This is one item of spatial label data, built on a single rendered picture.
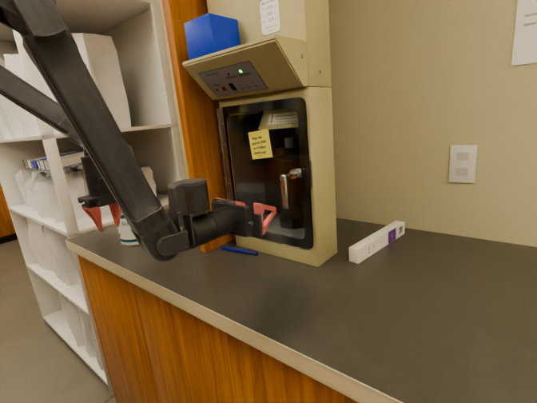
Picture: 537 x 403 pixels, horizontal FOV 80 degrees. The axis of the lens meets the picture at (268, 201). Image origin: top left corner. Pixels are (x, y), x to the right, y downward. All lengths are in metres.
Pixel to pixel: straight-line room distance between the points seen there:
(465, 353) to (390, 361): 0.13
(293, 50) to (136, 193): 0.45
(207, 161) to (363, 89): 0.59
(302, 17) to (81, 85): 0.50
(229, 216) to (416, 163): 0.72
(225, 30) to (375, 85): 0.55
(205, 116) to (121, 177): 0.54
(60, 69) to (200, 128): 0.55
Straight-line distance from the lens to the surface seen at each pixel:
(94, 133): 0.54
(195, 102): 1.02
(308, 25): 0.83
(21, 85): 0.98
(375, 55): 1.21
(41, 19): 0.53
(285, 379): 0.75
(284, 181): 0.80
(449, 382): 0.62
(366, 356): 0.63
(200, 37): 0.90
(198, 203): 0.59
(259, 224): 0.65
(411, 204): 1.20
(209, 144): 1.04
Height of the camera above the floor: 1.35
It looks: 15 degrees down
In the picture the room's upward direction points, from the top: 5 degrees counter-clockwise
